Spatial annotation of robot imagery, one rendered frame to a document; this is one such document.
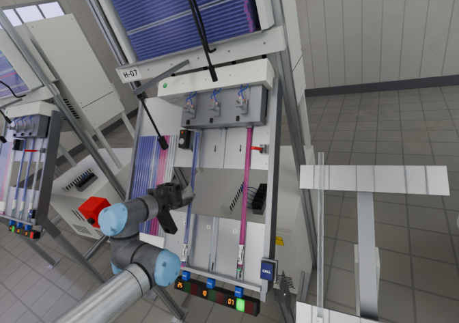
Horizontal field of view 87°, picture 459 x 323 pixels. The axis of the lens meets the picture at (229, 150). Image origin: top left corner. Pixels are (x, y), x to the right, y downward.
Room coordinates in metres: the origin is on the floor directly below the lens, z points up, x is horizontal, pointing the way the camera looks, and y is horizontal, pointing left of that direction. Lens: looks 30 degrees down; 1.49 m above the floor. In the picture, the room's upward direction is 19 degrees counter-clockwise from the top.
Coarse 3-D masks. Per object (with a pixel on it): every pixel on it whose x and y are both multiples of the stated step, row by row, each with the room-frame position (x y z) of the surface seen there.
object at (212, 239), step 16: (176, 224) 0.73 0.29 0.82; (192, 224) 0.69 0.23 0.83; (208, 224) 0.66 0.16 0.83; (224, 224) 0.62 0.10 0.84; (256, 224) 0.57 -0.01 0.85; (176, 240) 0.69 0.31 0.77; (192, 240) 0.65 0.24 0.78; (208, 240) 0.62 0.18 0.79; (224, 240) 0.59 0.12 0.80; (256, 240) 0.53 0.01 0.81; (192, 256) 0.61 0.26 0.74; (208, 256) 0.58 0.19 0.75; (224, 256) 0.56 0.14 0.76; (256, 256) 0.50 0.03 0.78; (224, 272) 0.52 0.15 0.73; (256, 272) 0.47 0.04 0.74
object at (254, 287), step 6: (186, 270) 0.58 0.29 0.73; (192, 270) 0.57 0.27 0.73; (198, 270) 0.55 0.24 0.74; (204, 270) 0.55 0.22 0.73; (210, 276) 0.52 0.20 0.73; (216, 276) 0.51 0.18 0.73; (222, 276) 0.51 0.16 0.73; (240, 276) 0.51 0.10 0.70; (228, 282) 0.48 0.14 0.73; (234, 282) 0.47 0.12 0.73; (240, 282) 0.46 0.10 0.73; (246, 282) 0.46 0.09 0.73; (252, 288) 0.44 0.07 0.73; (258, 288) 0.43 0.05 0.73
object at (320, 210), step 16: (320, 160) 0.54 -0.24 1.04; (320, 176) 0.51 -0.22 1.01; (320, 192) 0.49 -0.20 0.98; (320, 208) 0.46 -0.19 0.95; (320, 224) 0.43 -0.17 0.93; (320, 240) 0.40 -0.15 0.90; (320, 256) 0.38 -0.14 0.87; (320, 272) 0.35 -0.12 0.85; (320, 288) 0.33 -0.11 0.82; (320, 304) 0.30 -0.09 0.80
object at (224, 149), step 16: (144, 112) 1.17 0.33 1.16; (160, 112) 1.11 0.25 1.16; (176, 112) 1.05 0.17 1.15; (144, 128) 1.11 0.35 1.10; (160, 128) 1.05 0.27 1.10; (176, 128) 0.99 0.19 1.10; (208, 128) 0.90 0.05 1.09; (240, 128) 0.81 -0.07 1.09; (256, 128) 0.78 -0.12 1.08; (176, 144) 0.95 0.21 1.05; (208, 144) 0.85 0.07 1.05; (224, 144) 0.81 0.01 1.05; (240, 144) 0.77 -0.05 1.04; (256, 144) 0.74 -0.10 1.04; (176, 160) 0.90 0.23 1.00; (192, 160) 0.85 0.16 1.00; (208, 160) 0.81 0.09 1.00; (224, 160) 0.77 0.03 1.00; (240, 160) 0.74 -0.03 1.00; (256, 160) 0.70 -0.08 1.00
